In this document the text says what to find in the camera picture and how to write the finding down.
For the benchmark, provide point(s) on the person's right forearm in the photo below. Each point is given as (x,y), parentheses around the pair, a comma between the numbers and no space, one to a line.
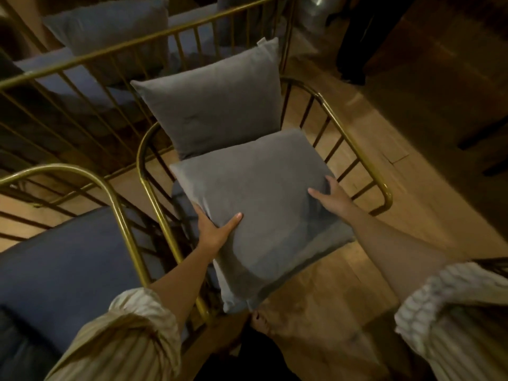
(397,253)

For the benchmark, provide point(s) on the gold frame blue bench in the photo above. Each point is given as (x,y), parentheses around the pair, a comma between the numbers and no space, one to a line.
(35,61)

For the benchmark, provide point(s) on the gold frame blue seat chair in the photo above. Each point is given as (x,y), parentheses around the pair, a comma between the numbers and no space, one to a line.
(71,265)
(181,206)

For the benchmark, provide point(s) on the person's striped right sleeve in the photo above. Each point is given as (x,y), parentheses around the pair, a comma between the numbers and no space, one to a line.
(456,313)

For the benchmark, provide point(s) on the dark grey bench cushion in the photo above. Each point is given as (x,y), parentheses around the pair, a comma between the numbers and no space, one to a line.
(228,1)
(107,27)

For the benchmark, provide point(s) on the person's right hand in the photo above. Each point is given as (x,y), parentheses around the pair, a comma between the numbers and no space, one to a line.
(337,204)

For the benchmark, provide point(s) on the person's black trousers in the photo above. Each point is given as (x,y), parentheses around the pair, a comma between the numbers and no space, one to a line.
(254,361)

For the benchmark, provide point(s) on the person's striped sleeve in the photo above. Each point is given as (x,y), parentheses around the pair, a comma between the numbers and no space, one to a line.
(456,313)
(119,341)

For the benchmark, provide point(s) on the person's left hand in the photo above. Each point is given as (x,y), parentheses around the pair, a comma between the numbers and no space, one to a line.
(214,238)

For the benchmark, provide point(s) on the person's bare foot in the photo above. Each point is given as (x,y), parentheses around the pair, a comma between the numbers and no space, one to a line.
(262,323)

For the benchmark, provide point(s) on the person's left forearm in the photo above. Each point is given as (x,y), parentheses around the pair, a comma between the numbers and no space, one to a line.
(182,285)

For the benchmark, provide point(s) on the grey shiny table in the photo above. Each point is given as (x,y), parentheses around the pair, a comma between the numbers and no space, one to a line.
(317,11)

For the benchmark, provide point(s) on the person's striped left sleeve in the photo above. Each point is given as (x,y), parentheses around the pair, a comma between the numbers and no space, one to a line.
(119,341)

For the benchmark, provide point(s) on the grey cushion with white tag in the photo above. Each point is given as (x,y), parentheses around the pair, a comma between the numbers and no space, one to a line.
(214,103)

